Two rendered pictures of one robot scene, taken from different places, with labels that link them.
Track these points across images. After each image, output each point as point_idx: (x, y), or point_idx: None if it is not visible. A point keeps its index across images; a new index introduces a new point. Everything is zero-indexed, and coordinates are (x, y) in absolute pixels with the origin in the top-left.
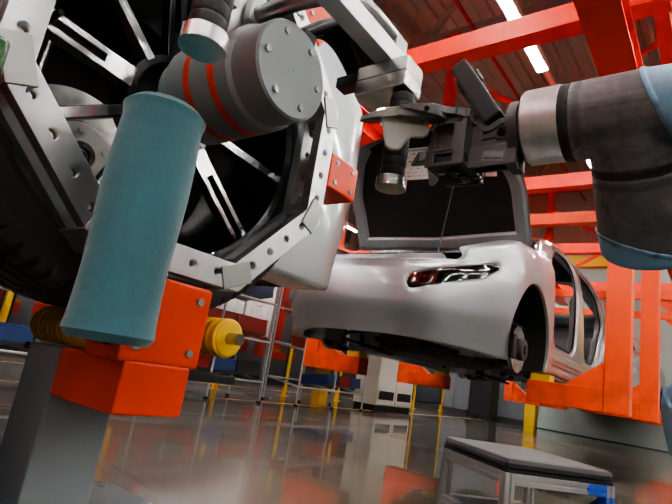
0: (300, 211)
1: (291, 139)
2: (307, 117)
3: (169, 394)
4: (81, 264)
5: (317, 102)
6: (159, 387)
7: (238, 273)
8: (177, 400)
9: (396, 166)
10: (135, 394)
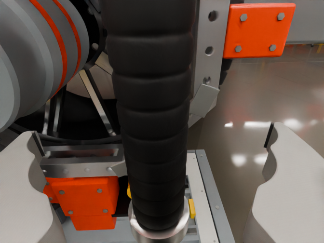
0: (189, 98)
1: None
2: (7, 122)
3: (102, 223)
4: None
5: (7, 89)
6: (95, 222)
7: (126, 167)
8: (109, 225)
9: (138, 214)
10: (83, 225)
